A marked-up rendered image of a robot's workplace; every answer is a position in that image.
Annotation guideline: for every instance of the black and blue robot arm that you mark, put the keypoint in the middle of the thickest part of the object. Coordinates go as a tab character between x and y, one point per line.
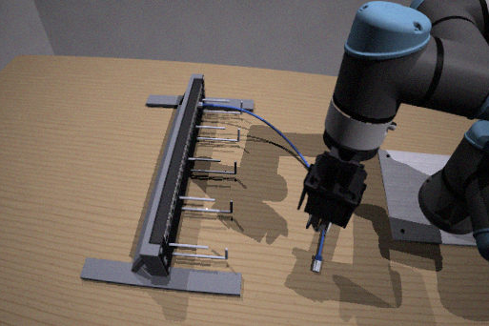
394	55

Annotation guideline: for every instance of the grey network port rack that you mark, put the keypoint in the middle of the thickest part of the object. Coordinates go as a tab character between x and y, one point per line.
162	217

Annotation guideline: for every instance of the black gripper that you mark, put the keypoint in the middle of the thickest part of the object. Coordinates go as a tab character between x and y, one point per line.
327	201

